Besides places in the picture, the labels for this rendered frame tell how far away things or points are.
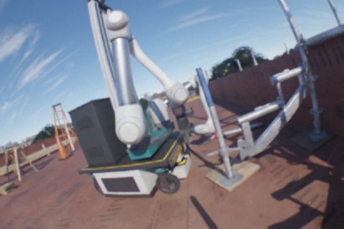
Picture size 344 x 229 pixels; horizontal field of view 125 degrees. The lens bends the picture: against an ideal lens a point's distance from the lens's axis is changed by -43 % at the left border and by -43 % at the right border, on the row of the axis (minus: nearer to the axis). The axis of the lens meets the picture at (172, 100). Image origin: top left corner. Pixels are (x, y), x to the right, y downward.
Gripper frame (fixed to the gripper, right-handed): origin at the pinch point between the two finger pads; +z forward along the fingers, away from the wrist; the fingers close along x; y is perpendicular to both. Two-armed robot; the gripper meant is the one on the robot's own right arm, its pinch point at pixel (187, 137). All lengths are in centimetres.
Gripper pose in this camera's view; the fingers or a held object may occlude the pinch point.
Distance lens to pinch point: 108.2
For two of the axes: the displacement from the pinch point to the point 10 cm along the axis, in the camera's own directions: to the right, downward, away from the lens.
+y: -9.1, 3.0, 2.8
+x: -2.5, 1.2, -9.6
